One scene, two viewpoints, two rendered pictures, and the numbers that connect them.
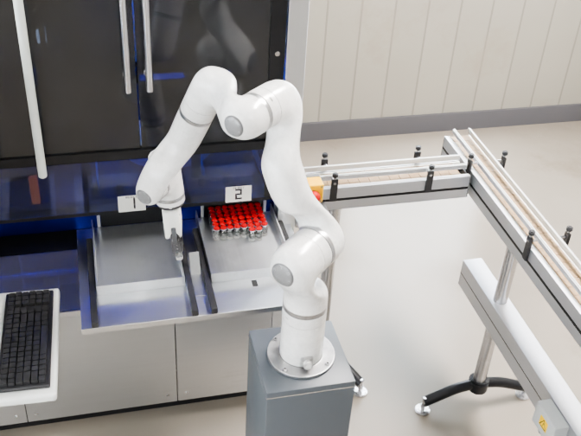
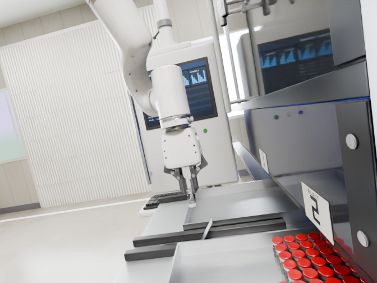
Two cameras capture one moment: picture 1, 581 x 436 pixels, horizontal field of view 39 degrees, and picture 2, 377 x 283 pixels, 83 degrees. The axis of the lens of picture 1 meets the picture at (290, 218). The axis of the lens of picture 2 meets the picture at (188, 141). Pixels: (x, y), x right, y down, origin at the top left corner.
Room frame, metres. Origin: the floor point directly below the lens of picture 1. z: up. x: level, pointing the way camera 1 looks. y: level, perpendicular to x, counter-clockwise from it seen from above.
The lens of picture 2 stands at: (2.18, -0.18, 1.19)
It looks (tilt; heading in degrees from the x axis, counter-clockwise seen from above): 6 degrees down; 114
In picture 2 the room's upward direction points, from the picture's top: 11 degrees counter-clockwise
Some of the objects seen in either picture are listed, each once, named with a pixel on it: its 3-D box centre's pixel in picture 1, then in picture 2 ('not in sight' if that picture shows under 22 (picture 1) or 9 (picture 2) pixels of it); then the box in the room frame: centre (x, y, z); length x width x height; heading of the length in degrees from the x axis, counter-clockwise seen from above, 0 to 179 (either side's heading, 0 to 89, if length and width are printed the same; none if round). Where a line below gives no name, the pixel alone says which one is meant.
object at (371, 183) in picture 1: (375, 177); not in sight; (2.52, -0.30, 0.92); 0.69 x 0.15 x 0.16; 106
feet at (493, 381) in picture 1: (475, 390); not in sight; (2.33, -0.79, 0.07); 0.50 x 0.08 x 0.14; 106
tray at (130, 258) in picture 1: (136, 251); (240, 202); (2.04, 0.48, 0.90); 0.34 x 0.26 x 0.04; 16
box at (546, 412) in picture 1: (550, 423); not in sight; (1.80, -0.87, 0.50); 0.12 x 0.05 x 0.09; 16
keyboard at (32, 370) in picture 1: (26, 336); (185, 196); (1.71, 0.74, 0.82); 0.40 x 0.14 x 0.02; 14
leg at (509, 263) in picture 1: (494, 318); not in sight; (2.33, -0.79, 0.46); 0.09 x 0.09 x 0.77; 16
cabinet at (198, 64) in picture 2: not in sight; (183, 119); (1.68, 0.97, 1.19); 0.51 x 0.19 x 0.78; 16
